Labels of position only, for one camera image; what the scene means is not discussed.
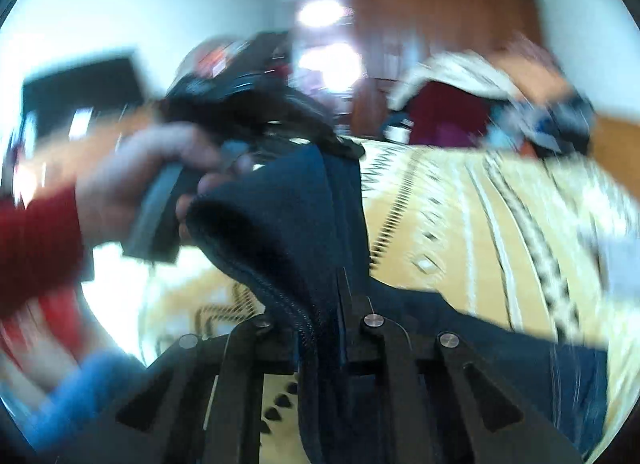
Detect maroon garment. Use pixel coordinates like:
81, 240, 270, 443
407, 81, 493, 147

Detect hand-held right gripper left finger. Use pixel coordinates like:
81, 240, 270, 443
55, 316, 302, 464

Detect black screen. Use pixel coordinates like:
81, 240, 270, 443
21, 48, 147, 150

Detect person's left hand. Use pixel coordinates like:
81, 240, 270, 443
75, 123, 257, 246

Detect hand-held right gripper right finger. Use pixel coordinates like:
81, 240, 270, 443
339, 294, 587, 464

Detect wooden headboard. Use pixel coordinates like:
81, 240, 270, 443
590, 114, 640, 175

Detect dark blue pants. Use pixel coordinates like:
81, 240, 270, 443
185, 143, 608, 464

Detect wooden wardrobe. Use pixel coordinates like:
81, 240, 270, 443
347, 0, 546, 140

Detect blue cloth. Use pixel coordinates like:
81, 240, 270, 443
20, 351, 151, 447

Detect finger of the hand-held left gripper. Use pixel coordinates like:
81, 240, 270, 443
295, 121, 367, 161

